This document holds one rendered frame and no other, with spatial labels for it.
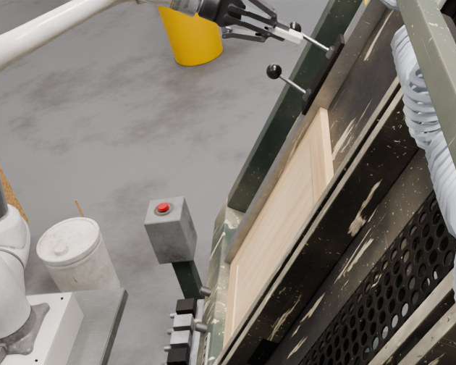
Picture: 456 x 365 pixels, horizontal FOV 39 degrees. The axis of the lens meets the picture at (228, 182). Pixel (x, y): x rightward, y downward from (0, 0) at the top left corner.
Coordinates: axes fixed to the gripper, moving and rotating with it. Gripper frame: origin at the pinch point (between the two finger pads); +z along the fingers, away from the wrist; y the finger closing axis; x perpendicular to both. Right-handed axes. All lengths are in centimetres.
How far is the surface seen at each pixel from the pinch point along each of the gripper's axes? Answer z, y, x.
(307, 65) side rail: 12.8, -14.6, 21.1
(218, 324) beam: 13, -69, -26
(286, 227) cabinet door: 14.5, -32.2, -25.4
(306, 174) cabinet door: 14.5, -21.4, -18.6
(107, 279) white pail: -11, -178, 76
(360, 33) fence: 13.8, 7.5, -3.0
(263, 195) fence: 12.6, -42.3, -2.9
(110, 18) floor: -76, -236, 449
